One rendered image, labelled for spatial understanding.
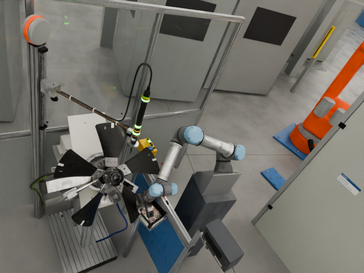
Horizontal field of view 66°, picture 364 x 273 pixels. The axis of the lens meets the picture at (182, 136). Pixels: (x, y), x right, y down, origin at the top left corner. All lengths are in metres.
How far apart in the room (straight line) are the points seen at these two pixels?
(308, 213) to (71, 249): 2.30
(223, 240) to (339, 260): 1.65
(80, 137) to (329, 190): 2.25
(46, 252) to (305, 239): 2.53
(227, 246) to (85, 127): 1.22
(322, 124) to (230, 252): 3.73
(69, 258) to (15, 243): 0.50
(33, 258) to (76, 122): 1.38
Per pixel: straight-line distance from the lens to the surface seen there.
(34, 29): 1.79
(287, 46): 6.04
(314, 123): 5.23
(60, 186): 1.96
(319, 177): 3.01
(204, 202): 2.26
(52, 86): 1.92
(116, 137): 1.88
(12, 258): 2.97
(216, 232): 1.84
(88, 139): 2.08
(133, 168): 1.97
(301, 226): 3.31
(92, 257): 2.87
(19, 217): 3.16
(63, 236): 2.93
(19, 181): 2.85
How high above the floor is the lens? 2.67
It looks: 38 degrees down
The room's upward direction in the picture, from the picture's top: 23 degrees clockwise
